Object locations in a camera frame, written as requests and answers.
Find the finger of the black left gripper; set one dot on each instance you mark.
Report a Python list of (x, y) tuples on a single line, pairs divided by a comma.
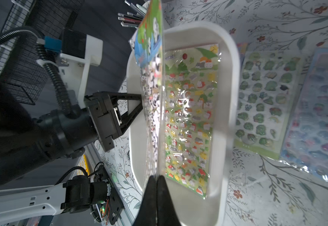
[(128, 118), (124, 96)]

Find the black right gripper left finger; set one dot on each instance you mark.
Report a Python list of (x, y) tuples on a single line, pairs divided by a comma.
[(147, 212)]

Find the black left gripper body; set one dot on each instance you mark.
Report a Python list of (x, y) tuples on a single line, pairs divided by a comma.
[(103, 110)]

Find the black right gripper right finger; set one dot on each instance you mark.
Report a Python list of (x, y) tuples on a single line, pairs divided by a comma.
[(166, 214)]

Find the white plastic storage tray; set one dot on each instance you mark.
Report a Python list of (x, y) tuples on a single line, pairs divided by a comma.
[(190, 208)]

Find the panda sticker sheet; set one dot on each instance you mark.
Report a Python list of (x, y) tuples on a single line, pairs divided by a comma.
[(147, 46)]

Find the green mushroom sticker sheet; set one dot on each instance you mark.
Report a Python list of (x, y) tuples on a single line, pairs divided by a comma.
[(191, 94)]

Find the light blue sticker sheet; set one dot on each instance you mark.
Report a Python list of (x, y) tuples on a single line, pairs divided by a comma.
[(306, 143)]

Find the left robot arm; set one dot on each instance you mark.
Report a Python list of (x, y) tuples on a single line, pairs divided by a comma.
[(27, 144)]

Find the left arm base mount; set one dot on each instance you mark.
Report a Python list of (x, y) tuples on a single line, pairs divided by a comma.
[(107, 209)]

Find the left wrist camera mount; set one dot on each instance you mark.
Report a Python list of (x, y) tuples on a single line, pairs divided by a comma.
[(77, 52)]

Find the black wire wall basket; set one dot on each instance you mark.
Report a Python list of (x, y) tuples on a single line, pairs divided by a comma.
[(18, 69)]

